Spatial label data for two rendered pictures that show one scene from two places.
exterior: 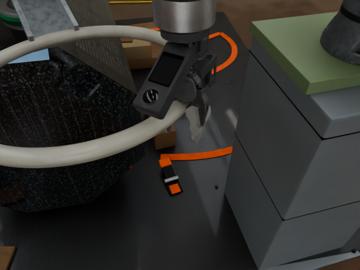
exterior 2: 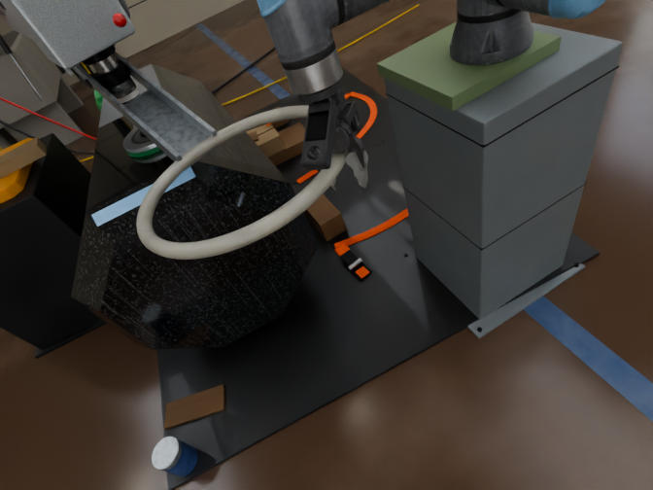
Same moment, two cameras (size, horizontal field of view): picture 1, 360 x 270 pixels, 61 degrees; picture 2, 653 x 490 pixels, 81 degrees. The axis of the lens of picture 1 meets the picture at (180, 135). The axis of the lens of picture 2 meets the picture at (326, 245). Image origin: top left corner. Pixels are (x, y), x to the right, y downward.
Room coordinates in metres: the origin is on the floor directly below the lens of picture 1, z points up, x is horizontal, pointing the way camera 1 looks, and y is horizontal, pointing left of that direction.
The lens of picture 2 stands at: (-0.20, 0.04, 1.36)
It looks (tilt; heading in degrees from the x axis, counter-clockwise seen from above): 46 degrees down; 5
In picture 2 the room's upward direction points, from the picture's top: 24 degrees counter-clockwise
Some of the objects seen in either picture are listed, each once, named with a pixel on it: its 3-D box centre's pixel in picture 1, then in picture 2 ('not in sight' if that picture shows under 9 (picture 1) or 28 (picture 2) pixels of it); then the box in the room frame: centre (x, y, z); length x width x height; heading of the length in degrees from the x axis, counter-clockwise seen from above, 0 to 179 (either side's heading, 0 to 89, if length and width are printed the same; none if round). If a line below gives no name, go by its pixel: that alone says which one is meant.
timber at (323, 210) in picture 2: (159, 122); (320, 212); (1.28, 0.12, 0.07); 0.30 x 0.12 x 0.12; 16
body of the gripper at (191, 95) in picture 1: (186, 60); (330, 115); (0.43, -0.01, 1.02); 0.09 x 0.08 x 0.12; 151
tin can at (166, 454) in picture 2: not in sight; (175, 456); (0.33, 0.86, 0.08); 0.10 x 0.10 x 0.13
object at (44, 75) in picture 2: not in sight; (29, 92); (4.18, 2.54, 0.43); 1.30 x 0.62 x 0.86; 15
